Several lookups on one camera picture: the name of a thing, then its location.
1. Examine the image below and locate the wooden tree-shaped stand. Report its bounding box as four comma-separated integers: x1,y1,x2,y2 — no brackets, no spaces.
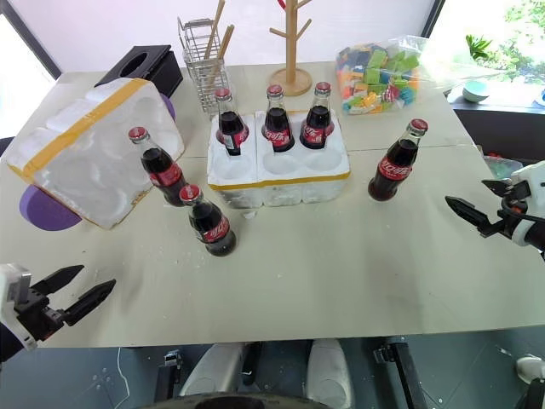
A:
268,0,314,97

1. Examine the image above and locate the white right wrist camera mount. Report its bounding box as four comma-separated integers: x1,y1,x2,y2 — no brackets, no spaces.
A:
509,160,545,249

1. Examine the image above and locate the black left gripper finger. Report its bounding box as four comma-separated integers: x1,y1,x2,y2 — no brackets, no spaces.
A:
62,279,118,328
32,264,85,296

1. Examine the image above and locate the clear bag of colourful blocks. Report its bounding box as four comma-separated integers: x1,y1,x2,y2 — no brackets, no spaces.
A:
334,34,429,118

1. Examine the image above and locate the clear plastic packaging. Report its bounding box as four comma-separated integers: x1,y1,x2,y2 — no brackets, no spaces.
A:
482,150,525,181

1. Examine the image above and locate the teal bowl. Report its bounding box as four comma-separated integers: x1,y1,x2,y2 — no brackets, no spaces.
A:
462,79,491,104

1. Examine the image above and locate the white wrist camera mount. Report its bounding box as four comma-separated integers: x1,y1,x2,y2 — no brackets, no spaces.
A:
0,262,37,352
509,160,545,249

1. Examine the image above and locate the black tissue box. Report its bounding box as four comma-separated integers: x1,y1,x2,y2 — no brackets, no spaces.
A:
94,44,185,100

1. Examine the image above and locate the black table leg frame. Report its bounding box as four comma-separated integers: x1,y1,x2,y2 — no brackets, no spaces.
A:
373,335,427,409
154,348,185,402

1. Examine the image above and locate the metal wire utensil holder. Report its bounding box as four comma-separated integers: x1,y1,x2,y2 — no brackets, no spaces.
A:
177,16,232,113

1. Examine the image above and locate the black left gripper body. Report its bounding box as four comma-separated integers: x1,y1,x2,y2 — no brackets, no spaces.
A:
12,284,70,343

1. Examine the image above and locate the dark rounded robot torso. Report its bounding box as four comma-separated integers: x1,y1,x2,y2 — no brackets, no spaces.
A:
181,393,317,409

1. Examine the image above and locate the white rounded floor object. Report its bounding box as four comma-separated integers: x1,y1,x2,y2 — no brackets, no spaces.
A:
515,354,545,383

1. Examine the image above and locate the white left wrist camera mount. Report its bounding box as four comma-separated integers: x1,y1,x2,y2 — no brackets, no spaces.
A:
0,262,37,352

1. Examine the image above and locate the wooden chopstick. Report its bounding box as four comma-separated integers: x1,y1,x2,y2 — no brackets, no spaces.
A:
206,24,236,86
203,0,226,61

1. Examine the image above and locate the white foam bottle tray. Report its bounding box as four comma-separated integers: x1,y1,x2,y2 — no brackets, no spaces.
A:
207,108,352,210

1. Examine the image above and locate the green plant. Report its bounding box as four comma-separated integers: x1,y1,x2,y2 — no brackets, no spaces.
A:
464,33,493,61

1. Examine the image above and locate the glass cola bottle red cap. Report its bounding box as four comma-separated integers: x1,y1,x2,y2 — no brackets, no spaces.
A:
299,81,335,151
214,88,250,157
128,126,189,208
178,185,238,258
261,84,296,153
367,118,429,203

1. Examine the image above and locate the silver robot right leg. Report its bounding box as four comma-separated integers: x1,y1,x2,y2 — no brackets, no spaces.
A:
306,337,357,409

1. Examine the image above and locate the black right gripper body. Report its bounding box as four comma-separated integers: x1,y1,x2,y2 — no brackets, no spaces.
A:
476,180,545,239

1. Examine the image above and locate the white foam lid yellow tape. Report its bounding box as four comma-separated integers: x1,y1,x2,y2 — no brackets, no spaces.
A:
4,78,186,232

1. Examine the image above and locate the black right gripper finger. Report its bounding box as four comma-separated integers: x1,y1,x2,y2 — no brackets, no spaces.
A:
444,195,502,233
481,179,513,198

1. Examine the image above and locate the silver robot left leg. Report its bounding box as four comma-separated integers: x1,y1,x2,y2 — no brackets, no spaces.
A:
178,342,246,400

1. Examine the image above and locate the silver robot leg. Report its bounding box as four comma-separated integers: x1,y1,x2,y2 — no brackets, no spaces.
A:
178,342,246,400
306,337,357,409

